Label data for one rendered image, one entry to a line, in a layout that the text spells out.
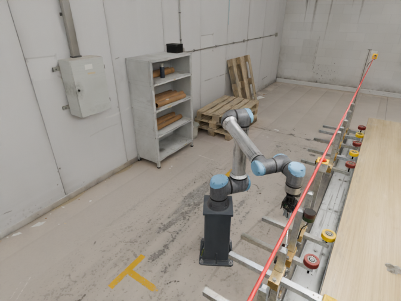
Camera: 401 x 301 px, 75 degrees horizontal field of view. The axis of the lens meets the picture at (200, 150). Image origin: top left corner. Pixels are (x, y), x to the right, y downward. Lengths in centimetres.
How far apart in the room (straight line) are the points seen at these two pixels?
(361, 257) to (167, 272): 160
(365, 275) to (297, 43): 802
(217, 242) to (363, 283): 125
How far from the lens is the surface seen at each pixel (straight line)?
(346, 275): 166
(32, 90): 315
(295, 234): 161
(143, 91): 365
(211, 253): 261
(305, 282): 192
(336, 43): 893
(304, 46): 910
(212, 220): 231
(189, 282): 257
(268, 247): 170
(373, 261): 180
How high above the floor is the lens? 210
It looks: 28 degrees down
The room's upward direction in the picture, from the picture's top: straight up
